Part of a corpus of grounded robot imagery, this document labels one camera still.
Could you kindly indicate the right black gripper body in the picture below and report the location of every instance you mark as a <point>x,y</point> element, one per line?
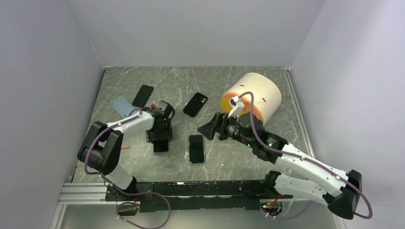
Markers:
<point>230,128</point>

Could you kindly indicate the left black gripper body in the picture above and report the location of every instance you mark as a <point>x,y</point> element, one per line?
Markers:
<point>164,132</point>

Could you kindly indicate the clear magsafe phone case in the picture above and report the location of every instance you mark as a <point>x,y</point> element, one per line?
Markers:
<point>196,149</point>

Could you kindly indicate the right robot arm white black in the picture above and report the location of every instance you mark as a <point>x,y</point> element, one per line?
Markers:
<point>336,189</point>

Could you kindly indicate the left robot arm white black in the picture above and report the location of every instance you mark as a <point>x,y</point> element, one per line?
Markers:
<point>101,148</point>

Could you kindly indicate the black phone face down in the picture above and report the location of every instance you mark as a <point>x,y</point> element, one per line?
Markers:
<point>142,96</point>

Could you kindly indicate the light blue phone case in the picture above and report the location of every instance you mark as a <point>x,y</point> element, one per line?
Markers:
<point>122,106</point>

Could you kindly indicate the white cylinder orange yellow face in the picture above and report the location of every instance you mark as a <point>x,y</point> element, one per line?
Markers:
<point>267,97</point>

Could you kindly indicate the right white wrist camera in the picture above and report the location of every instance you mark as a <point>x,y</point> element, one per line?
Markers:
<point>237,106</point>

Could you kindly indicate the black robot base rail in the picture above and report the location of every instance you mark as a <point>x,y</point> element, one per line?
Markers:
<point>191,195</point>

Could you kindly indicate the aluminium frame rail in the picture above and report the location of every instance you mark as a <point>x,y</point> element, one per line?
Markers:
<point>82,194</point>

